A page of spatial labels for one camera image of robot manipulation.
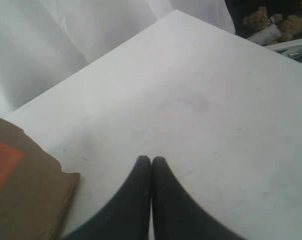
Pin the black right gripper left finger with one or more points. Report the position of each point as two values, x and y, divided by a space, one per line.
127 215

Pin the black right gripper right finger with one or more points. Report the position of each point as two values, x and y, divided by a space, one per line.
176 216

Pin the brown pouch with orange label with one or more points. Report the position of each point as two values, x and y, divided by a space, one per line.
35 193

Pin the brown teddy bear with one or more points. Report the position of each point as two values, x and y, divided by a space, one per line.
259 20
290 27

